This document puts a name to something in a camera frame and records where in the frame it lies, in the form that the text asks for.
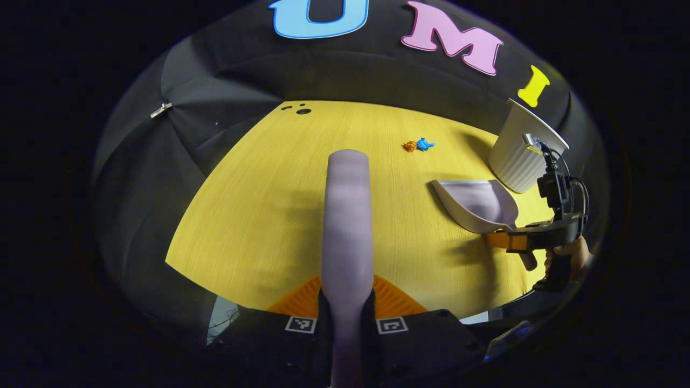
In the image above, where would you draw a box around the pink dustpan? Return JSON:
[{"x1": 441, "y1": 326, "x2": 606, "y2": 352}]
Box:
[{"x1": 430, "y1": 179, "x2": 539, "y2": 272}]

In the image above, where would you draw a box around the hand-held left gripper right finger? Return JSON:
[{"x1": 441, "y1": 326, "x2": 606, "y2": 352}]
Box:
[{"x1": 361, "y1": 274, "x2": 486, "y2": 388}]

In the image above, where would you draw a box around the wooden desktop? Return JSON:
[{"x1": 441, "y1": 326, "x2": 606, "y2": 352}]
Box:
[{"x1": 165, "y1": 100, "x2": 556, "y2": 320}]

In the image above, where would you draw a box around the black backdrop cloth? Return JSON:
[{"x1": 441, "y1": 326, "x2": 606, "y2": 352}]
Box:
[{"x1": 92, "y1": 0, "x2": 610, "y2": 345}]

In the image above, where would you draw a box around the white ribbed garbage bin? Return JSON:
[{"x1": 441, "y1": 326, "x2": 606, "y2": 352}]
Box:
[{"x1": 489, "y1": 99, "x2": 569, "y2": 193}]

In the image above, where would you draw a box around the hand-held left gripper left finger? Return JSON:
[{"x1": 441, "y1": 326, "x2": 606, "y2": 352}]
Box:
[{"x1": 208, "y1": 275, "x2": 332, "y2": 388}]

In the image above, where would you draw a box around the small pink broom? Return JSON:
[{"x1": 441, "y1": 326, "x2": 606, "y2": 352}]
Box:
[{"x1": 321, "y1": 149, "x2": 375, "y2": 388}]

